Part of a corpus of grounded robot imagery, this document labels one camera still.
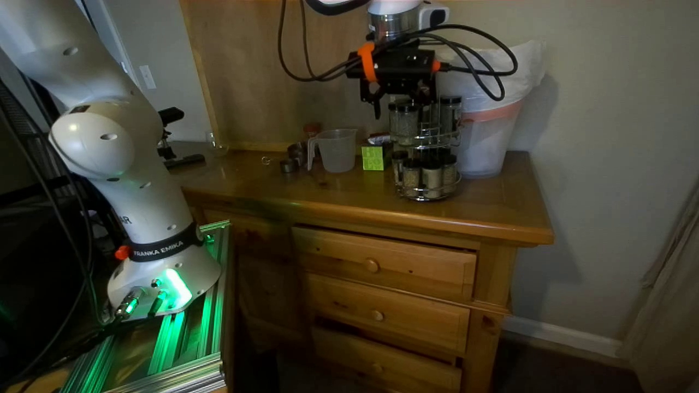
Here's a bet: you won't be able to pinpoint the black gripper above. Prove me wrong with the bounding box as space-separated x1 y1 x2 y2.
369 73 436 121

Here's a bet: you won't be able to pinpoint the small green block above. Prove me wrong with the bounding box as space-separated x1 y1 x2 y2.
360 145 386 174

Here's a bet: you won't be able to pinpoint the trash can white bag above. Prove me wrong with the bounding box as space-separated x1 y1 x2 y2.
435 40 549 180

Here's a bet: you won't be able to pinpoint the wooden dresser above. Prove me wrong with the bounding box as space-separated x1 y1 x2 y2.
171 140 557 393

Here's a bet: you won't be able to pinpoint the wooden dresser drawer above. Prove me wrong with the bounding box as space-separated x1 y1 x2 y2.
303 273 471 358
312 325 466 393
290 224 481 307

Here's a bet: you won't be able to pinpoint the wooden back panel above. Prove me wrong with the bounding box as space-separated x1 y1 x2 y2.
177 0 405 156

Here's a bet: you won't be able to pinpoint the white baseboard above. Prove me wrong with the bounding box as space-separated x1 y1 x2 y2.
499 312 628 368

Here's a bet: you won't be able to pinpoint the beige curtain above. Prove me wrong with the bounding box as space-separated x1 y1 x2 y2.
621 177 699 393

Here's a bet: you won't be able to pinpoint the black wrist mount orange connectors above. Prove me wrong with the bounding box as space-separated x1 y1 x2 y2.
344 40 446 79

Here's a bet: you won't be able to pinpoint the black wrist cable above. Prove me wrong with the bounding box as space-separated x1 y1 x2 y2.
276 0 521 102

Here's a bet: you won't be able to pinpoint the black camera stand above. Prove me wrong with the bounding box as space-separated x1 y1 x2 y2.
154 106 208 172

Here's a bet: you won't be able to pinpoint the white light switch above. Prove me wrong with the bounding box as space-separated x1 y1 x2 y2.
138 63 159 95

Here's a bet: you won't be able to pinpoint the black base cable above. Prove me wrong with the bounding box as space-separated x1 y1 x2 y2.
0 145 99 368

